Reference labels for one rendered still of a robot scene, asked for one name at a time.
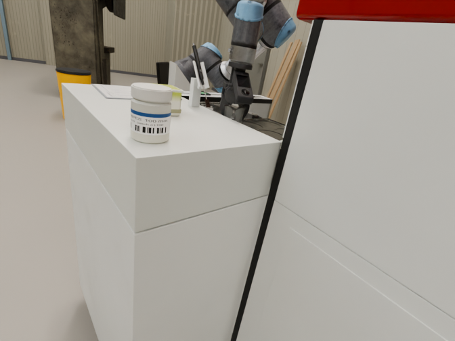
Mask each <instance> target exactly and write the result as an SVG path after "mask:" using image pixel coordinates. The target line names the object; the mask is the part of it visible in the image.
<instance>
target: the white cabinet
mask: <svg viewBox="0 0 455 341"><path fill-rule="evenodd" d="M66 140H67V148H68V161H69V169H70V184H71V191H72V205H73V213H74V227H75V234H76V242H77V256H78V264H79V278H80V285H81V289H82V292H83V295H84V298H85V302H86V304H87V308H88V310H89V314H90V316H91V320H92V322H93V326H94V328H95V332H96V334H97V338H98V340H99V341H230V338H231V335H232V331H233V328H234V323H235V320H236V315H237V312H238V307H239V304H240V299H241V296H242V291H243V289H244V284H245V281H246V276H247V273H248V268H249V265H250V262H251V257H252V254H253V249H254V247H255V242H256V239H257V234H258V230H259V226H260V223H261V218H262V215H263V210H264V207H265V203H266V199H267V195H265V196H261V197H258V198H253V199H251V200H247V201H244V202H240V203H237V204H232V205H230V206H226V207H223V208H219V209H216V210H212V211H209V212H205V213H202V214H198V215H195V216H192V217H188V218H185V219H182V220H178V221H174V222H172V223H167V224H164V225H160V226H157V227H153V228H151V229H147V230H143V231H139V232H137V233H134V231H133V230H132V228H131V227H130V225H129V224H128V222H127V220H126V219H125V217H124V216H123V214H122V213H121V211H120V210H119V208H118V206H117V205H116V204H115V202H114V200H113V199H112V198H111V196H110V194H109V193H108V191H107V190H106V188H105V187H104V185H103V184H102V182H101V181H100V179H99V177H98V176H97V175H96V173H95V171H94V170H93V169H92V167H91V165H90V163H89V162H88V161H87V159H86V157H85V156H84V155H83V153H82V151H81V150H80V148H79V147H78V145H77V144H76V142H75V141H74V139H73V138H72V136H71V135H70V133H69V132H68V130H67V129H66Z"/></svg>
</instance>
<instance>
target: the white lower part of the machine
mask: <svg viewBox="0 0 455 341"><path fill-rule="evenodd" d="M230 341H455V319H454V318H453V317H451V316H449V315H448V314H447V313H445V312H443V311H442V310H441V309H439V308H437V307H436V306H435V305H433V304H431V303H430V302H429V301H427V300H425V299H424V298H423V297H421V296H419V295H418V294H417V293H415V292H413V291H412V290H411V289H409V288H407V287H406V286H405V285H403V284H402V283H400V282H398V281H397V280H395V279H394V278H392V277H391V276H389V275H388V274H386V273H385V272H383V271H381V270H380V269H379V268H377V267H375V266H374V265H373V264H371V263H369V262H368V261H367V260H365V259H364V258H362V257H361V256H359V255H358V254H356V253H355V252H353V251H352V250H350V249H348V248H347V247H346V246H344V245H342V244H341V243H340V242H338V241H336V240H335V239H334V238H332V237H330V236H329V235H327V234H326V233H324V232H323V231H321V230H320V229H318V228H317V227H315V226H314V225H312V224H311V223H309V222H308V221H306V220H305V219H303V218H302V217H300V216H299V215H297V214H296V213H294V212H293V211H291V210H290V209H288V208H287V207H285V206H284V205H282V204H281V203H279V202H278V201H276V200H274V199H273V198H271V197H269V196H268V195H267V199H266V203H265V207H264V210H263V215H262V218H261V223H260V226H259V230H258V234H257V239H256V242H255V247H254V249H253V254H252V257H251V262H250V265H249V268H248V273H247V276H246V281H245V284H244V289H243V291H242V296H241V299H240V304H239V307H238V312H237V315H236V320H235V323H234V328H233V331H232V335H231V338H230Z"/></svg>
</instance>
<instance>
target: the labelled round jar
mask: <svg viewBox="0 0 455 341"><path fill-rule="evenodd" d="M172 94H173V90H172V89H171V88H170V87H166V86H163V85H157V84H152V83H133V84H132V85H131V96H132V97H133V98H132V99H131V137H132V138H133V139H134V140H136V141H138V142H141V143H149V144H157V143H164V142H166V141H167V140H169V132H170V124H171V102H170V101H171V100H172Z"/></svg>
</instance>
